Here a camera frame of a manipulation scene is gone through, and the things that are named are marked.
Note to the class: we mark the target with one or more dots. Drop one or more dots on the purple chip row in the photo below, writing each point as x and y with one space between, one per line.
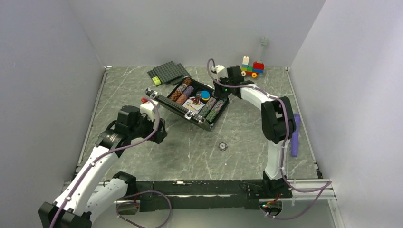
188 91

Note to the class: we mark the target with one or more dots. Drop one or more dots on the triangular all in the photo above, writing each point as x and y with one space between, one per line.
196 100

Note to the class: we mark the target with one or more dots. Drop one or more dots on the playing card deck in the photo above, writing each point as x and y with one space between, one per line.
194 108

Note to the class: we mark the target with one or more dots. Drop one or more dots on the yellow-green lego brick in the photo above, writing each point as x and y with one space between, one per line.
156 81

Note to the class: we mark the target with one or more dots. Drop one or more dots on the aluminium poker case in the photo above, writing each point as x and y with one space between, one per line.
185 113

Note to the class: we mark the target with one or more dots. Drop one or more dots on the red pink chip row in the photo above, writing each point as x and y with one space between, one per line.
182 98

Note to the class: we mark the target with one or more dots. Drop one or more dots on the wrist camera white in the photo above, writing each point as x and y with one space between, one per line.
149 108
217 69

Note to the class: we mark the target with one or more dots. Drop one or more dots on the orange brown chip row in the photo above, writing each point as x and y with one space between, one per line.
180 89

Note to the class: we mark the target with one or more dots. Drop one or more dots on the green blue chip row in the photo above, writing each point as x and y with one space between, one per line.
214 111

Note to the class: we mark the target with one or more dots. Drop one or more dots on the short chip stack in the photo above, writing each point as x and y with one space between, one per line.
223 146

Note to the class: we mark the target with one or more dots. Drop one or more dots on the colourful lego train toy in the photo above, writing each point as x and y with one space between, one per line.
254 70

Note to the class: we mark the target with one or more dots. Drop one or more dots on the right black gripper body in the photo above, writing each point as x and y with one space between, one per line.
223 91

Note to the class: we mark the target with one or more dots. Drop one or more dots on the blue round plastic disc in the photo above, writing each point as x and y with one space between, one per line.
205 94

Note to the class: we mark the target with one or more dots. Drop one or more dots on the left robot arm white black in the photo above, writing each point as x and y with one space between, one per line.
94 166

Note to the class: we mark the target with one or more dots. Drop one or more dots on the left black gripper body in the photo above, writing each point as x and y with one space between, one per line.
156 137

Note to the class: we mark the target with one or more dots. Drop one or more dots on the dark grey lego baseplate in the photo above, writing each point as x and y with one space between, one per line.
169 73

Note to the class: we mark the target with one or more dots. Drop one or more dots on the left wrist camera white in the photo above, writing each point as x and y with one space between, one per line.
149 108

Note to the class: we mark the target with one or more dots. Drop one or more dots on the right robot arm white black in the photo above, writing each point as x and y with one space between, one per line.
277 122

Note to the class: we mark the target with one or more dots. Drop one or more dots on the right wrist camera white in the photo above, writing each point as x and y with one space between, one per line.
217 69

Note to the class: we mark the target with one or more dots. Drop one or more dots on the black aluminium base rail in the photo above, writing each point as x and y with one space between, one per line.
211 194

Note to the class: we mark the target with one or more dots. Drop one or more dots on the purple toy microphone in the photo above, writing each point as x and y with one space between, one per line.
295 136

